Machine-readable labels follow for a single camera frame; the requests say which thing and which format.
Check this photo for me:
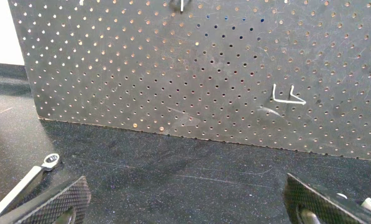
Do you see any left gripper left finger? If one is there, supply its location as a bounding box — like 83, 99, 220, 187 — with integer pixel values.
0, 175, 92, 224

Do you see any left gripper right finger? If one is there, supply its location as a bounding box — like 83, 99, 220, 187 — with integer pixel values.
283, 172, 371, 224

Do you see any wrench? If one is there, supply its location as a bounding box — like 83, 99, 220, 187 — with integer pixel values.
0, 152, 61, 223

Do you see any black pegboard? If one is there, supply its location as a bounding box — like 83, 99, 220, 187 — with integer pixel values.
7, 0, 371, 162

